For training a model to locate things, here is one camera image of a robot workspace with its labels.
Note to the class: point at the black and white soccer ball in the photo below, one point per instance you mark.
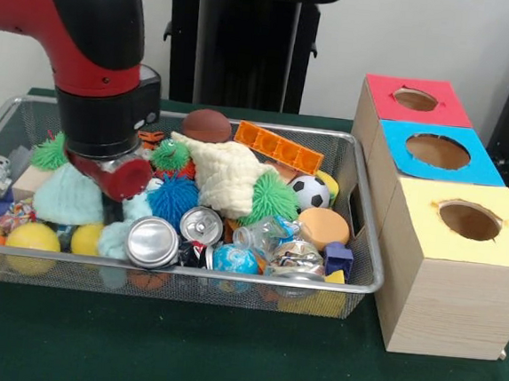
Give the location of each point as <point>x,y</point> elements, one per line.
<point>310,193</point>

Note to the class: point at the cream knitted cloth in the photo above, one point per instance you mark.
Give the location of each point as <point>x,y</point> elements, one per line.
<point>224,174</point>

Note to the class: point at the wooden box with three holes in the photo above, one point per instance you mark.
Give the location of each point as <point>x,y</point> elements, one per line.
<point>449,305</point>

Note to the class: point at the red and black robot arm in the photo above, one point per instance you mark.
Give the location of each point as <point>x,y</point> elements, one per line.
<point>30,1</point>

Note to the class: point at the mint knitted cloth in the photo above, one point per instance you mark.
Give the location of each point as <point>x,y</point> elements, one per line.
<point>68,201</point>

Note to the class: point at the orange ice cube tray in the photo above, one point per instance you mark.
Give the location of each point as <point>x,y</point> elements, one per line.
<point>280,148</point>

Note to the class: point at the colourful wrapper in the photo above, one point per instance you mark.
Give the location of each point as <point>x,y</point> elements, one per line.
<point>16,216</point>

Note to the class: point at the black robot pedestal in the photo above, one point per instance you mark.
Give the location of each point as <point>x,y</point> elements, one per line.
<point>240,42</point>

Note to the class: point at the brown toy football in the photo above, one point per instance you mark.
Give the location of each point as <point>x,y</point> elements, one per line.
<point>206,126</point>

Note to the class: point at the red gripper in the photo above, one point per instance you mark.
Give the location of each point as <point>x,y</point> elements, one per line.
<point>126,181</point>

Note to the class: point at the tan round sponge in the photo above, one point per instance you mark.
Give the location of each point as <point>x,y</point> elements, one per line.
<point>324,228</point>

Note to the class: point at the silver drink can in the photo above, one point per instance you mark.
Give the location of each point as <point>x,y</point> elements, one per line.
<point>152,241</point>

